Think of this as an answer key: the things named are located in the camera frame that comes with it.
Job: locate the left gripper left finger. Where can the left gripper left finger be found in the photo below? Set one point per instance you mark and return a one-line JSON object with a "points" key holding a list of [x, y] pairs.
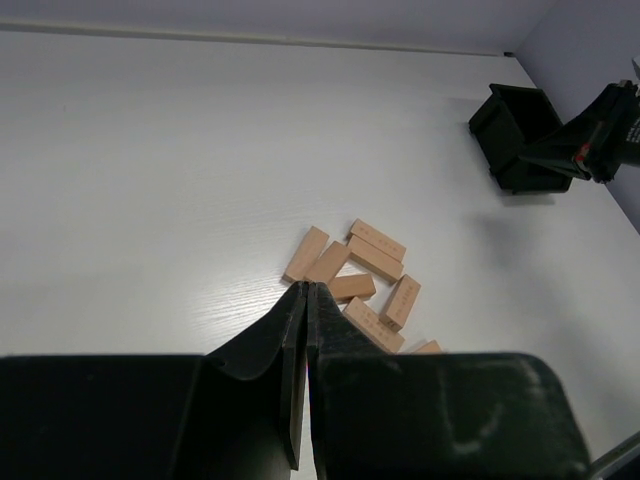
{"points": [[230, 414]]}

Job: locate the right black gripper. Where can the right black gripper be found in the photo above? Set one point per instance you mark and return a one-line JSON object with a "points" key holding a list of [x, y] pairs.
{"points": [[597, 142]]}

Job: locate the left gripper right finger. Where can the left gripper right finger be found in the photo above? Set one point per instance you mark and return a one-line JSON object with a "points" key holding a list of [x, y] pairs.
{"points": [[374, 415]]}

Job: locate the wooden block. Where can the wooden block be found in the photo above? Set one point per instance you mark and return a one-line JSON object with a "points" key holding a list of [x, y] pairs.
{"points": [[377, 239], [328, 264], [429, 347], [368, 322], [375, 260], [308, 251], [345, 288], [399, 305]]}

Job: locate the black plastic bin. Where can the black plastic bin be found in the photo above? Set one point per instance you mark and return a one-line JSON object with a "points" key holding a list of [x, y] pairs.
{"points": [[511, 119]]}

